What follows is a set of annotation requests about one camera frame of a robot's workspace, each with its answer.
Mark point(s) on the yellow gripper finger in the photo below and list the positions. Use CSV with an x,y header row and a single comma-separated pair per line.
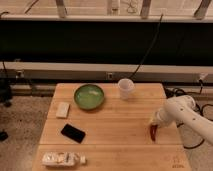
x,y
154,120

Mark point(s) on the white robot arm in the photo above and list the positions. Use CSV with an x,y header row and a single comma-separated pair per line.
x,y
181,108

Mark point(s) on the black smartphone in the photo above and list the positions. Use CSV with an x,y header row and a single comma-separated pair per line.
x,y
73,133

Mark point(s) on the black chair base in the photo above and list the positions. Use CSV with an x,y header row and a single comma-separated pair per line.
x,y
5,97

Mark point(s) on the white sponge block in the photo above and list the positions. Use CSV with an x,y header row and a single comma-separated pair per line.
x,y
62,110

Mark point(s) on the clear plastic bottle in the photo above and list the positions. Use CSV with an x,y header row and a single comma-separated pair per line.
x,y
62,159

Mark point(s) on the green bowl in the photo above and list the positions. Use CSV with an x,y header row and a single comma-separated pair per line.
x,y
89,96

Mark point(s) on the translucent plastic cup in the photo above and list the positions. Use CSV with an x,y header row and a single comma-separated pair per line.
x,y
126,87

